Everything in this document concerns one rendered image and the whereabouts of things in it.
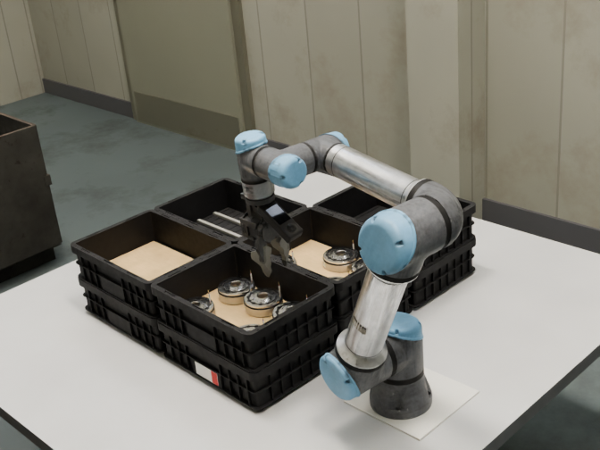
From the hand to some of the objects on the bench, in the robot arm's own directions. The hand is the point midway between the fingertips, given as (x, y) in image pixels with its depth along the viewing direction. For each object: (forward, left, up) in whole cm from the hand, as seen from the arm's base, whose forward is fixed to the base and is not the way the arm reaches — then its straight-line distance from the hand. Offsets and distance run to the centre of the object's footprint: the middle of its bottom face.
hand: (278, 268), depth 220 cm
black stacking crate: (+11, +5, -30) cm, 32 cm away
